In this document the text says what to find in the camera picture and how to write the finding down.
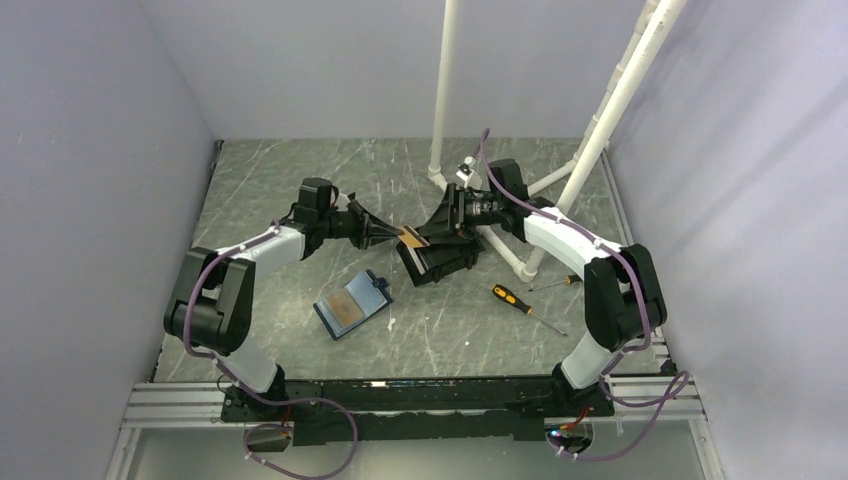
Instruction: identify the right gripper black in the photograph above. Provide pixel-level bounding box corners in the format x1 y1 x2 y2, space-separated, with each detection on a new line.
419 183 504 244

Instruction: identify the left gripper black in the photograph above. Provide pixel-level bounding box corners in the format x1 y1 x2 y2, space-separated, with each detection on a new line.
319 200 404 251

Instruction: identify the blue card holder wallet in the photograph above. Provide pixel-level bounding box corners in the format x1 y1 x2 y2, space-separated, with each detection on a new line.
313 269 393 340

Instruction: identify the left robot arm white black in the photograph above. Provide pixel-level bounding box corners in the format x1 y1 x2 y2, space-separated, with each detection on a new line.
163 177 402 420

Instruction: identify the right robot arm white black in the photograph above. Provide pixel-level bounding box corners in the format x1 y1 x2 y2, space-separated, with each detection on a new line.
396 159 667 415

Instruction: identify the black card storage box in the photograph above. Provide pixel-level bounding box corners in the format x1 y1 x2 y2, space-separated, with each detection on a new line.
396 238 485 287

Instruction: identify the orange black screwdriver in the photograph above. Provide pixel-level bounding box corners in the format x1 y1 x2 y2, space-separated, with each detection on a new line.
491 284 567 336

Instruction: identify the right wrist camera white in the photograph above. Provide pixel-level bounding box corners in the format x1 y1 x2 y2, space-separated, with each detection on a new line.
456 156 483 190

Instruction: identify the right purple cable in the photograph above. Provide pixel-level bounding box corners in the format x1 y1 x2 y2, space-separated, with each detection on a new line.
476 128 690 463

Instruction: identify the purple cable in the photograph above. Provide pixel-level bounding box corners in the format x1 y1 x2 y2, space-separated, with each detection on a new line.
476 128 690 463
182 221 359 480

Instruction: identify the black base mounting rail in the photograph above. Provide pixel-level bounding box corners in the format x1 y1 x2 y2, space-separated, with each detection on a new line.
221 375 614 446

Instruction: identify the white pvc pipe frame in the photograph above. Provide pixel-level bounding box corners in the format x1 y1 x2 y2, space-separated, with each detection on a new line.
427 0 688 283

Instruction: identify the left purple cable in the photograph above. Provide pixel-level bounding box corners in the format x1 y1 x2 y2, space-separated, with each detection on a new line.
182 221 359 480

